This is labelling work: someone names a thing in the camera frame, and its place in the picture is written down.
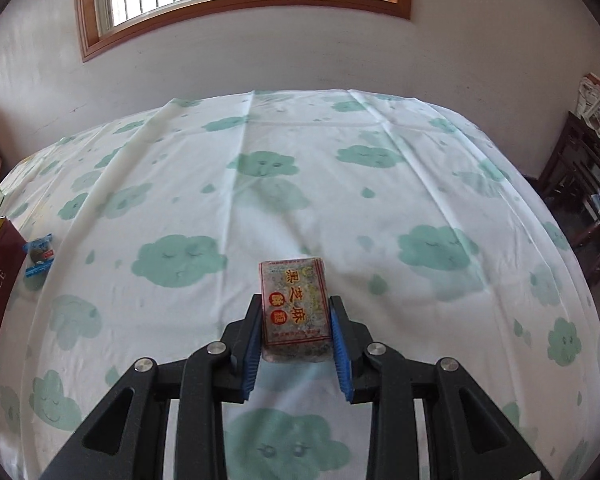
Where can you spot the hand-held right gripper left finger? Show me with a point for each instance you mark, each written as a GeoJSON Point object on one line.
{"type": "Point", "coordinates": [250, 365]}

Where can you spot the dark wooden furniture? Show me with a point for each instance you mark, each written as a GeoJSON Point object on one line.
{"type": "Point", "coordinates": [580, 170]}

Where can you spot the wooden framed window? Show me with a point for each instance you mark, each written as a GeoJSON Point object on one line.
{"type": "Point", "coordinates": [92, 10]}

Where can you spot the small blue candy packet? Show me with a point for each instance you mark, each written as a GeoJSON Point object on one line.
{"type": "Point", "coordinates": [39, 255]}

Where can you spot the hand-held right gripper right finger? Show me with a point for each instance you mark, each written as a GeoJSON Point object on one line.
{"type": "Point", "coordinates": [341, 360]}

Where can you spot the cloud print tablecloth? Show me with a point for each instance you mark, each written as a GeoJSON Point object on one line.
{"type": "Point", "coordinates": [330, 185]}

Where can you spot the black sesame bar packet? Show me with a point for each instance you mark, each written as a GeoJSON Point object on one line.
{"type": "Point", "coordinates": [295, 310]}

